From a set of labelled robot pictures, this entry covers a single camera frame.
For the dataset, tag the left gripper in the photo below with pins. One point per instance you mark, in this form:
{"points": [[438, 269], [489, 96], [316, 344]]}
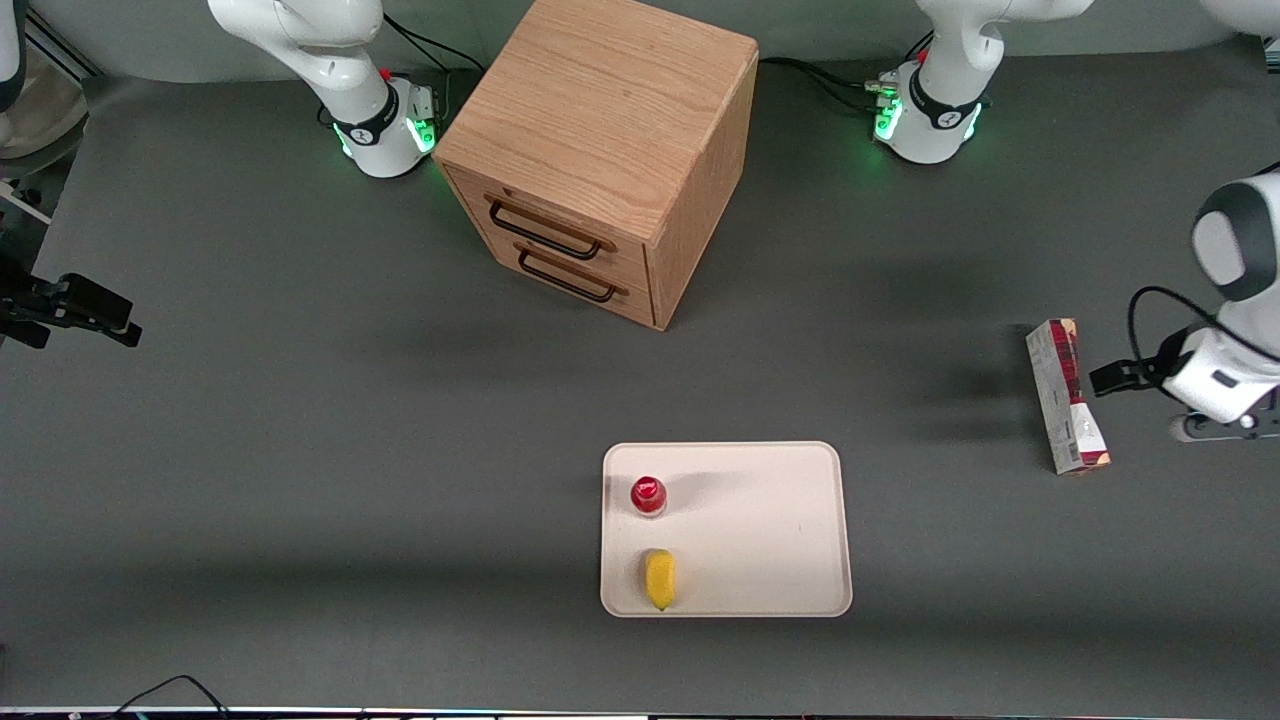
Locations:
{"points": [[1140, 373]]}

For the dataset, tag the red cookie box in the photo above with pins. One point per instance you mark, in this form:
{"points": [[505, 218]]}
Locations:
{"points": [[1065, 400]]}

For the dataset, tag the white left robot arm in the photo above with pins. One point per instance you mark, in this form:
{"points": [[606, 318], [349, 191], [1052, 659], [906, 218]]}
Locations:
{"points": [[930, 120]]}

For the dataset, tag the beige plastic tray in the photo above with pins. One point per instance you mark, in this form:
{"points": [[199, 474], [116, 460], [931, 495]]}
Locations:
{"points": [[760, 530]]}

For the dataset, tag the beige round stand base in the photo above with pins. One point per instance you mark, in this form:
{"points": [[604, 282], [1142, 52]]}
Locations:
{"points": [[40, 105]]}

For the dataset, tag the wooden drawer front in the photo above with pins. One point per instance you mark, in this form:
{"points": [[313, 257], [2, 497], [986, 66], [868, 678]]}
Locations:
{"points": [[600, 300], [560, 222]]}

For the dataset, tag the red capped bottle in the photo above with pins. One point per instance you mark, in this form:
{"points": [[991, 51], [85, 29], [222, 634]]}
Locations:
{"points": [[648, 495]]}

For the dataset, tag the wooden drawer cabinet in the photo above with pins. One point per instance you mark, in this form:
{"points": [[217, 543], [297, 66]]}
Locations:
{"points": [[600, 110]]}

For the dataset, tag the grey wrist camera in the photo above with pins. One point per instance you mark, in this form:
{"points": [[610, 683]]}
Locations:
{"points": [[1215, 428]]}

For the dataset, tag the aluminium frame rail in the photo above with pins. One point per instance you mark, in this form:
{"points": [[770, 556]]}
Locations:
{"points": [[62, 45]]}

